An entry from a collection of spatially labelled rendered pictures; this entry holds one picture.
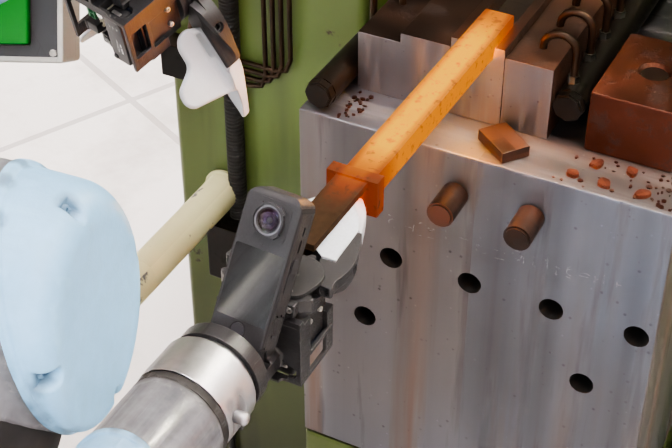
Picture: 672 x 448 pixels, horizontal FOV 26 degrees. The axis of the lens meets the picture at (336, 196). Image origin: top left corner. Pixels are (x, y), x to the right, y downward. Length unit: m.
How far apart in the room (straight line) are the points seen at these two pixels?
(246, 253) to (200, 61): 0.21
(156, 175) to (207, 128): 1.11
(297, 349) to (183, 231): 0.67
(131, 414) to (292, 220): 0.17
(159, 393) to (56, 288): 0.34
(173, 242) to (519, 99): 0.51
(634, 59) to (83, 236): 0.84
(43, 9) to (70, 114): 1.67
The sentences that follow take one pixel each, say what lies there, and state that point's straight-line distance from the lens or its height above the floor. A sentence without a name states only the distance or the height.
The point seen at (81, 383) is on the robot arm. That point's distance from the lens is 0.67.
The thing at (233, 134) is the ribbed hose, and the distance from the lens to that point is 1.74.
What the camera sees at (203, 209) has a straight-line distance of 1.75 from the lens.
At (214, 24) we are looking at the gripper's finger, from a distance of 1.15.
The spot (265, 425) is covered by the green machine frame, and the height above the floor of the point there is 0.21.
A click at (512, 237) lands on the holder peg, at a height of 0.87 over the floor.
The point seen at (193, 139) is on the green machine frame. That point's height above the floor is 0.67.
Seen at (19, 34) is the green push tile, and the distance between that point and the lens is 1.43.
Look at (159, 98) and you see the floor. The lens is 3.12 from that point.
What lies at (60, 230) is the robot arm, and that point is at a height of 1.31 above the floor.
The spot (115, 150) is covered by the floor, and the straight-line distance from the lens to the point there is 2.98.
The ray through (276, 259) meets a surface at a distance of 1.02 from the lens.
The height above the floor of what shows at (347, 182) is 1.02.
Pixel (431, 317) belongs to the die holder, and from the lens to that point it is 1.50.
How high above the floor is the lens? 1.71
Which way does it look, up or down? 37 degrees down
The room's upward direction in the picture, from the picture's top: straight up
